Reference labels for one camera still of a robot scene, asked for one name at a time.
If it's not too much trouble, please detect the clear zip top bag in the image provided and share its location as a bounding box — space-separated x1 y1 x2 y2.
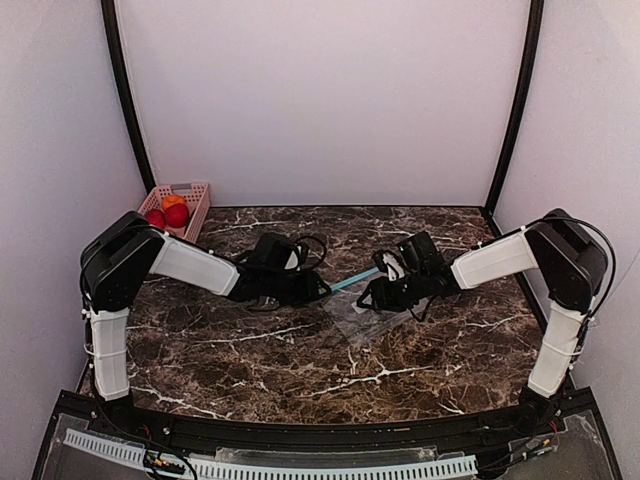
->
320 269 413 349

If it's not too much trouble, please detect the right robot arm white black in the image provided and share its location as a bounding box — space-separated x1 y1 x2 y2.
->
356 209 617 399

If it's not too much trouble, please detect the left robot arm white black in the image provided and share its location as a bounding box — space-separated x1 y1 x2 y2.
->
79 211 332 402

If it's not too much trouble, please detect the pink plastic basket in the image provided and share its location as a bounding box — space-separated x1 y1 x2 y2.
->
138 183 211 243

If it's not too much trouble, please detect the red apple right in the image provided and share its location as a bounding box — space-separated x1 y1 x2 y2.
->
164 205 190 229

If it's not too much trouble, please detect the red apple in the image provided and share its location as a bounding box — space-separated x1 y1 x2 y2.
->
144 209 166 230
164 205 190 229

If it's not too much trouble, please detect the orange tangerine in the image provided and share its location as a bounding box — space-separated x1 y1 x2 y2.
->
161 195 187 211

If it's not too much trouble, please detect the red apple left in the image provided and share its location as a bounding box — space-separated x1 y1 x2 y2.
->
144 209 166 230

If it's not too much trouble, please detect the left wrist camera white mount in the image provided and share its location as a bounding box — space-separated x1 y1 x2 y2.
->
247 232 327 274

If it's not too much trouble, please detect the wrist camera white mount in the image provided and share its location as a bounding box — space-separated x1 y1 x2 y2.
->
372 231 444 281
247 232 327 274

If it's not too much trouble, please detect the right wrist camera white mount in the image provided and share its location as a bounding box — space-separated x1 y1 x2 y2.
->
372 231 444 281

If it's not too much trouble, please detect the black front rail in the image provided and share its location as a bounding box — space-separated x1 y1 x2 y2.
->
91 407 526 453

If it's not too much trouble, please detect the white slotted cable duct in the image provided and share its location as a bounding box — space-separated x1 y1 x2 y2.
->
63 429 478 479

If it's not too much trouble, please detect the right black frame post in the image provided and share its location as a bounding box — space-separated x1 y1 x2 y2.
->
484 0 545 217

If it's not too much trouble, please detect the black frame post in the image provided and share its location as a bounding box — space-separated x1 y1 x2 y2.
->
484 0 545 217
100 0 156 193

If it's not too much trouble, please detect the left black frame post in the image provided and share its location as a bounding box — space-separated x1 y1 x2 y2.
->
100 0 156 193

